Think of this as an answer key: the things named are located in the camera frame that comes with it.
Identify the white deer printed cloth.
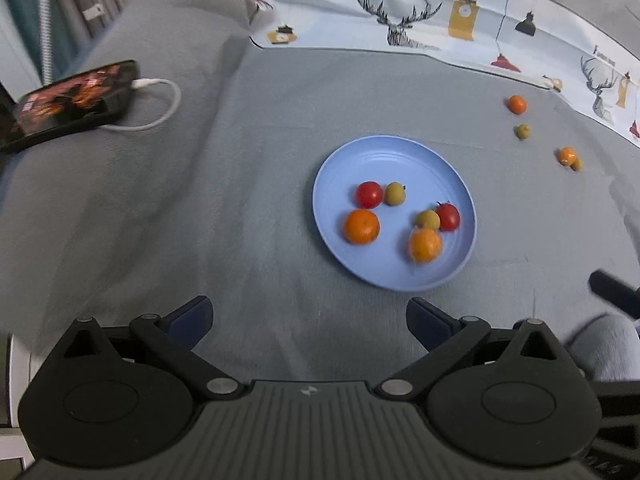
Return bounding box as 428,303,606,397
170,0,640,149

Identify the white bed frame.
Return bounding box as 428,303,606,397
0,335,38,471

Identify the white charging cable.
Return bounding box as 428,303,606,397
102,77,182,134

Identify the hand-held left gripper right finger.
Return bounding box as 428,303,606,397
369,297,572,403

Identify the red cherry tomato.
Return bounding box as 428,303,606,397
355,181,384,210
435,202,461,233

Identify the grey clothing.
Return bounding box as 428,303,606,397
565,312,640,382

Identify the black smartphone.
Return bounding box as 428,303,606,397
0,59,140,155

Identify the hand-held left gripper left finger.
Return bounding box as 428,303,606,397
49,296,249,404

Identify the white patterned pole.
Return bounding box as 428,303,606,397
37,0,57,86

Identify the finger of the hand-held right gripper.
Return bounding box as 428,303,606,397
588,269,640,320

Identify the grey bed sheet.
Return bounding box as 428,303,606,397
0,0,640,386

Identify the blue plate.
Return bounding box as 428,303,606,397
312,135,477,291

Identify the teal curtain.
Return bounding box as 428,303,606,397
0,0,68,78

